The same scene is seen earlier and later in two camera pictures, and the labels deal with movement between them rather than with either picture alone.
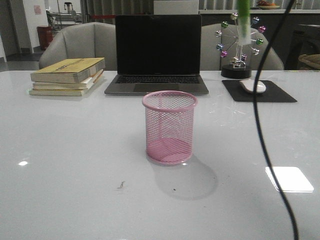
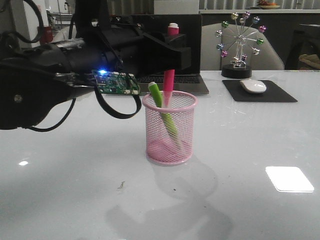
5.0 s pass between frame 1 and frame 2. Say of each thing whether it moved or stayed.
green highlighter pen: moved
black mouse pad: stayed
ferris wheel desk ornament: stayed
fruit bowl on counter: stayed
